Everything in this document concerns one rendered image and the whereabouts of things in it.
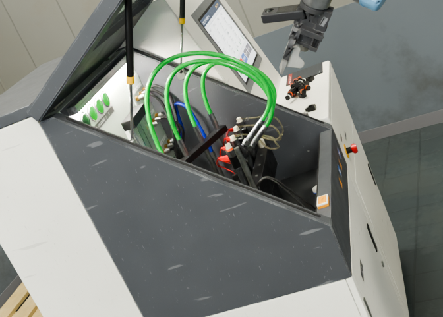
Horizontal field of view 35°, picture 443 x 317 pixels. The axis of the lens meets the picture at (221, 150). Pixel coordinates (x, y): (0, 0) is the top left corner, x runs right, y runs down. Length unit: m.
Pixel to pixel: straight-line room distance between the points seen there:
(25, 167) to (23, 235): 0.21
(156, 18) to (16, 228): 0.85
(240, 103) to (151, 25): 0.39
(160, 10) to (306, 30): 0.68
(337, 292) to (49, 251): 0.77
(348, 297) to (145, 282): 0.54
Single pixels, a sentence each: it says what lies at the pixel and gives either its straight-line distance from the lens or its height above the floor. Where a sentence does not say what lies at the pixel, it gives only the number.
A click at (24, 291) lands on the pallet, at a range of 4.63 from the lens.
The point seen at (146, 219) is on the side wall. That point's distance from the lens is 1.83.
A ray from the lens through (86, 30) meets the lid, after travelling 1.67.
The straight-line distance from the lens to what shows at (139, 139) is 2.15.
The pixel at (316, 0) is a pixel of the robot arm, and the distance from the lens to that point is 1.79.
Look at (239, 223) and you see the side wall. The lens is 1.79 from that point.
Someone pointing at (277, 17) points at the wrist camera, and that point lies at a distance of 1.84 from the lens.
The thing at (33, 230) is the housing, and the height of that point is 1.19.
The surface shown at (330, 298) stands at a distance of 1.89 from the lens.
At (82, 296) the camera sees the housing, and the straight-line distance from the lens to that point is 2.02.
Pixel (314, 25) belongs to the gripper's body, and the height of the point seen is 1.38.
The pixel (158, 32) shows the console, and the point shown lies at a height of 1.45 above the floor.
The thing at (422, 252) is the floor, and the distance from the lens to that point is 3.37.
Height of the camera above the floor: 1.75
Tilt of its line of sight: 18 degrees down
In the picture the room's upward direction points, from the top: 24 degrees counter-clockwise
